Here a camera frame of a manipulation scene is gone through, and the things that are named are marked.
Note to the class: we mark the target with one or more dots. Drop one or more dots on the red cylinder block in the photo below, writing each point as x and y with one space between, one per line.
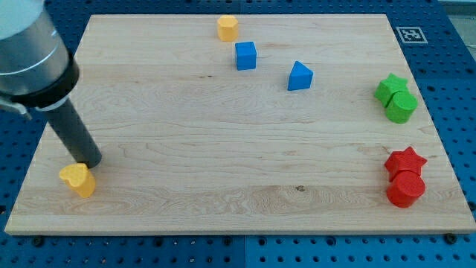
405 189

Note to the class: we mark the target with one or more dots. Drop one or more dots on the yellow heart block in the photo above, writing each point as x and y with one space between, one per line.
79 179

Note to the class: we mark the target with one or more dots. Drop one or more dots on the blue triangle block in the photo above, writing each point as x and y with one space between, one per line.
300 77

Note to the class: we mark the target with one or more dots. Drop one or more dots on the wooden board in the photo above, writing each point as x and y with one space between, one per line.
190 145

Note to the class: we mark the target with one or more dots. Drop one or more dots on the green star block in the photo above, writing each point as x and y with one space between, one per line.
388 87

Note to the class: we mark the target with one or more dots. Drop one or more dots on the red star block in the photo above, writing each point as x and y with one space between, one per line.
405 160

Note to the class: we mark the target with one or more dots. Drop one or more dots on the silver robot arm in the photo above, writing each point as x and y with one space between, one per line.
38 71

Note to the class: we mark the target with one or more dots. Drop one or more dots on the green cylinder block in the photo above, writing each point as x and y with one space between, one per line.
401 107

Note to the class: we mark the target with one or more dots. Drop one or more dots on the blue cube block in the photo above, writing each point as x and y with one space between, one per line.
246 56

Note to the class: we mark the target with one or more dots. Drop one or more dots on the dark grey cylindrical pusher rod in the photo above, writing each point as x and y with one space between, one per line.
69 127

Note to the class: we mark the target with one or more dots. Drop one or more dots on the yellow hexagon block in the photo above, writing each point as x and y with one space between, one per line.
227 28

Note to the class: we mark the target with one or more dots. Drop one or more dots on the white fiducial marker tag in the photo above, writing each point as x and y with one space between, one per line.
411 35

